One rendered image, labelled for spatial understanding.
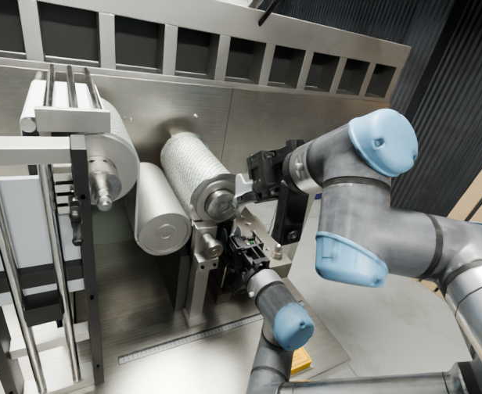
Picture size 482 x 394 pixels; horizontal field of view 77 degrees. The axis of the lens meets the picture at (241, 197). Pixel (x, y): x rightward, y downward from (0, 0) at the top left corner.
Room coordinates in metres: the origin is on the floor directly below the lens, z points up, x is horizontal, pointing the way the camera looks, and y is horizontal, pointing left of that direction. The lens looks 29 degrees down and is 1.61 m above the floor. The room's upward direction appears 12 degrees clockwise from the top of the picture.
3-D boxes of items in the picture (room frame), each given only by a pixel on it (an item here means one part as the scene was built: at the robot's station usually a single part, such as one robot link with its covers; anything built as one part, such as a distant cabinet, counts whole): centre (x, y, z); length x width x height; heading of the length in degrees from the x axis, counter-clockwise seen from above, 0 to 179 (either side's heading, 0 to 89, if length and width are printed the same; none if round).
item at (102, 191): (0.40, 0.21, 1.33); 0.06 x 0.03 x 0.03; 32
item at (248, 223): (0.84, -0.02, 1.00); 0.40 x 0.16 x 0.06; 32
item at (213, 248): (0.52, 0.04, 1.18); 0.04 x 0.02 x 0.04; 122
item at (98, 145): (0.58, 0.33, 1.33); 0.25 x 0.14 x 0.14; 32
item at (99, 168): (0.45, 0.25, 1.33); 0.06 x 0.06 x 0.06; 32
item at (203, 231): (0.55, 0.06, 1.05); 0.06 x 0.05 x 0.31; 32
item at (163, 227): (0.64, 0.22, 1.17); 0.26 x 0.12 x 0.12; 32
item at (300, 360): (0.49, -0.21, 0.91); 0.07 x 0.07 x 0.02; 32
